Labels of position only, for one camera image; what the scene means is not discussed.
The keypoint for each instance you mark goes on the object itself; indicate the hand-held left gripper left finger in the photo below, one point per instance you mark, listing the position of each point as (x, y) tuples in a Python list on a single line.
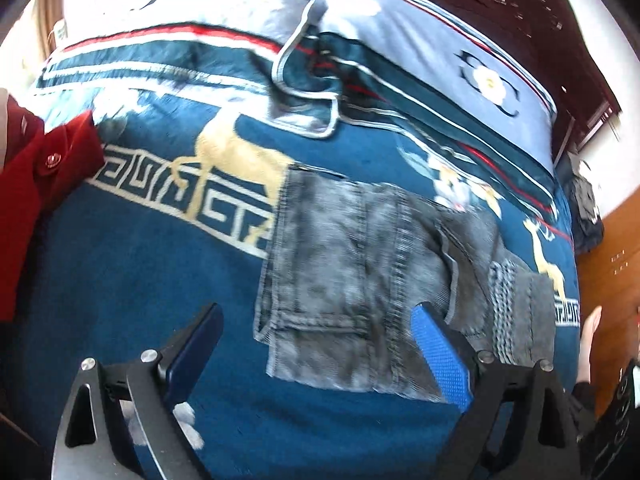
[(192, 355)]

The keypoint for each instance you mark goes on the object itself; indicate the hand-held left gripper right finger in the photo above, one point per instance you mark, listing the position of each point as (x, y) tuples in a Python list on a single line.
[(442, 355)]

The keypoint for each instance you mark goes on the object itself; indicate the grey washed denim pants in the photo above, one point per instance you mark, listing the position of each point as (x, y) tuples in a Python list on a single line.
[(340, 270)]

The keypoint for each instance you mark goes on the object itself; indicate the person's right hand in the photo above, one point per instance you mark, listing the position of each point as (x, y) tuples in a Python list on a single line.
[(589, 350)]

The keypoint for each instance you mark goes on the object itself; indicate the blue printed deer blanket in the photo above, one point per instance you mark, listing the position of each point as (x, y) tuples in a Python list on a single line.
[(125, 260)]

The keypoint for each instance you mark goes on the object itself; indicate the wooden wardrobe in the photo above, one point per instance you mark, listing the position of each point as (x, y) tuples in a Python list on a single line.
[(617, 270)]

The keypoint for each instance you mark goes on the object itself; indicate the pile of dark clothes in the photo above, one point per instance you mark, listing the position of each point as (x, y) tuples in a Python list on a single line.
[(587, 205)]

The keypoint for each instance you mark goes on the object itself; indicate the red garment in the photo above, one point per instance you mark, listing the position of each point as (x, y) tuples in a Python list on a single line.
[(40, 200)]

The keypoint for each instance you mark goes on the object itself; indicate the blue striped flower pillow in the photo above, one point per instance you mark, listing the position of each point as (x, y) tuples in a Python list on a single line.
[(175, 15), (425, 60)]

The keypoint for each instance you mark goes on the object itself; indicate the dark wooden headboard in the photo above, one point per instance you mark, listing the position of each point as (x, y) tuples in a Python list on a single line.
[(500, 5)]

